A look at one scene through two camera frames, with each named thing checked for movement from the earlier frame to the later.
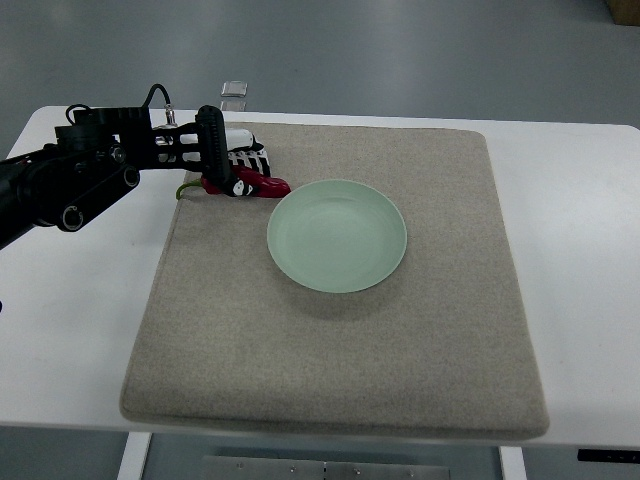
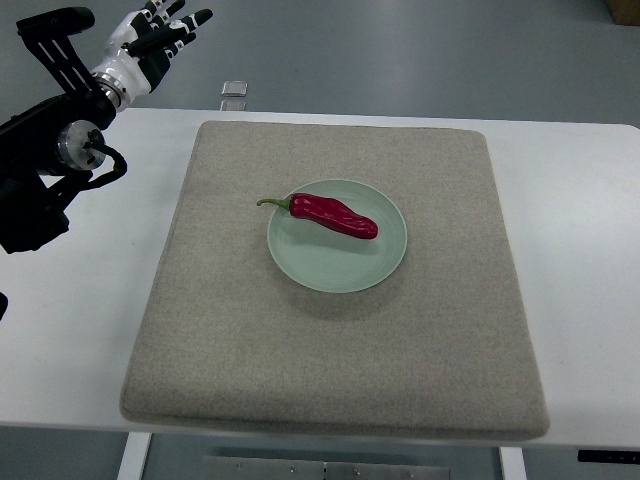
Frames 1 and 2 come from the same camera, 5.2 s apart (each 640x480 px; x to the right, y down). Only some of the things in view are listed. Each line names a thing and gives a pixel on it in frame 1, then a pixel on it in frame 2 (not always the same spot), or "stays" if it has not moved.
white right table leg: x=512 y=463 stays
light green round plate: x=337 y=236 stays
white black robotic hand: x=244 y=150 -> x=141 y=47
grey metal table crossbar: x=249 y=468 stays
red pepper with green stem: x=262 y=185 -> x=331 y=212
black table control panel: x=609 y=455 stays
